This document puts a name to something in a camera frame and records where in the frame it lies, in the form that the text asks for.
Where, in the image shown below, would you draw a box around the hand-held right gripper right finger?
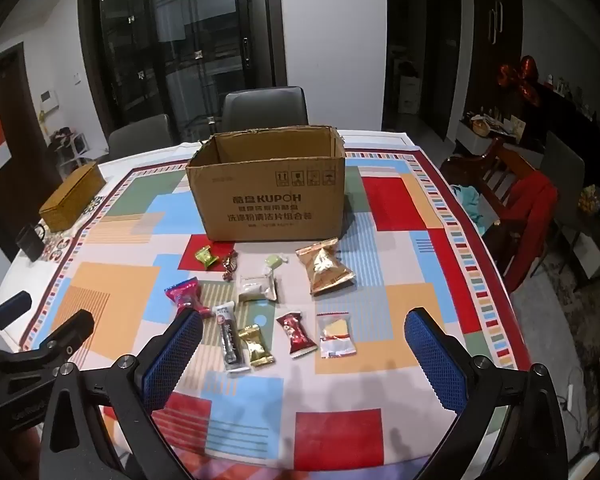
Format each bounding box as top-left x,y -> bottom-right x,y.
404,308 -> 568,480

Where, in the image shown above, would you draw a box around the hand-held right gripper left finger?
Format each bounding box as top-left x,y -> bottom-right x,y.
39,306 -> 204,480

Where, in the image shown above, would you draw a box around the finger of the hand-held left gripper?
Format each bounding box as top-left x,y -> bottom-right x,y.
0,290 -> 33,342
0,309 -> 96,382

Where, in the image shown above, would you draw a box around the black and white stick packet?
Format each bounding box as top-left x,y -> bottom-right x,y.
212,301 -> 249,373

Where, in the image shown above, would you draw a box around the pink candy packet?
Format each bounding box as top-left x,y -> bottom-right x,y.
164,278 -> 212,318

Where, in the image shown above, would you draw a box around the small gold snack packet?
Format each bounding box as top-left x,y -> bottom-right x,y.
237,325 -> 276,368

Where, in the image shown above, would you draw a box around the clear packet with yellow wafer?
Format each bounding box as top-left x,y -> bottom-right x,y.
316,311 -> 357,359

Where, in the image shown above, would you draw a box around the green candy packet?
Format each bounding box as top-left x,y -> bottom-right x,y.
194,245 -> 220,268

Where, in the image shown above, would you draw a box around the white snack packet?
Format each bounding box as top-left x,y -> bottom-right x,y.
236,274 -> 279,303

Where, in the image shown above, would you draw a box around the red candy packet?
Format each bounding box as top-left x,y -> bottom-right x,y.
276,311 -> 317,358

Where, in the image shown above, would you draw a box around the gold snack bag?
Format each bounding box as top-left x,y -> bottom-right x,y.
295,238 -> 356,297

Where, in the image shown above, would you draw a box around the brown cardboard box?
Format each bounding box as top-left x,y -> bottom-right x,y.
186,126 -> 348,242

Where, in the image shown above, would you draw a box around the black mug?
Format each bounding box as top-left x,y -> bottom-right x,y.
17,222 -> 48,262

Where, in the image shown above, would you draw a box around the golden woven box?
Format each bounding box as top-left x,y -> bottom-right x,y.
38,161 -> 107,233

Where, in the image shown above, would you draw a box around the teal cloth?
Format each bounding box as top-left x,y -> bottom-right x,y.
450,184 -> 481,236

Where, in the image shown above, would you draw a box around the white shoe rack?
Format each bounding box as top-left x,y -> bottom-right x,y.
47,127 -> 88,166

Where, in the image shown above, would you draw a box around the red cloth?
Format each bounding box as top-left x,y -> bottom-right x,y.
500,170 -> 558,291

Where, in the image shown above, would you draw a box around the dark wooden door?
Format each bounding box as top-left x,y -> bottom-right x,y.
0,42 -> 63,261

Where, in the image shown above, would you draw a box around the brown wooden chair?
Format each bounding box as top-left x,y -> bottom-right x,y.
439,137 -> 556,281

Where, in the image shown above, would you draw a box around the grey padded chair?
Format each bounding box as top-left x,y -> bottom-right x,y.
107,114 -> 173,162
220,86 -> 309,133

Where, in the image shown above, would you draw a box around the white low console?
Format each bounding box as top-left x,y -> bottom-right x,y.
455,120 -> 526,156

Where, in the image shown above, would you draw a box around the red foil balloons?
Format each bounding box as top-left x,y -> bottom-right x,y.
497,55 -> 541,108

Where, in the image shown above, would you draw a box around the glass sliding door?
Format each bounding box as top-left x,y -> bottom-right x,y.
77,0 -> 281,131

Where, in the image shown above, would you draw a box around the dark wardrobe with handles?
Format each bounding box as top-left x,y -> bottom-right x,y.
472,0 -> 523,126

